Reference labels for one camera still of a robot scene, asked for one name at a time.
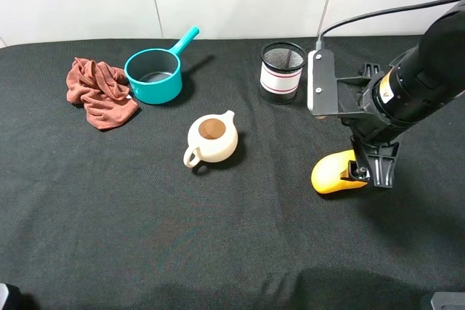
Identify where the cream teapot with brown lid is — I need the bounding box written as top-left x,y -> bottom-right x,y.
183,110 -> 238,168

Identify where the black mesh pen holder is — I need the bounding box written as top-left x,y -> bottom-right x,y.
259,41 -> 307,105

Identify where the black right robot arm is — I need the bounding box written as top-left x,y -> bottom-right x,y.
326,0 -> 464,192

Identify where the teal saucepan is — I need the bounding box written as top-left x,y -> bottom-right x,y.
124,26 -> 200,105

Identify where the brown crumpled towel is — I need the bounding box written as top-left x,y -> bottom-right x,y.
66,57 -> 139,131

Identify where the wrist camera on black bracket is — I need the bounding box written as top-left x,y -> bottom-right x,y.
307,49 -> 360,118

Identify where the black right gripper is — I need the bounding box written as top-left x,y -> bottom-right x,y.
337,63 -> 411,189

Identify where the grey object at corner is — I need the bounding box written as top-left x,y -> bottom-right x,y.
429,292 -> 465,310

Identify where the black table cloth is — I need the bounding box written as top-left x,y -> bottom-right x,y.
1,39 -> 464,309

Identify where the yellow mango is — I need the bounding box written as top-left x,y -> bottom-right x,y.
310,150 -> 368,195

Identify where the black camera cable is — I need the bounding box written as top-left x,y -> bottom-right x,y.
315,0 -> 465,51

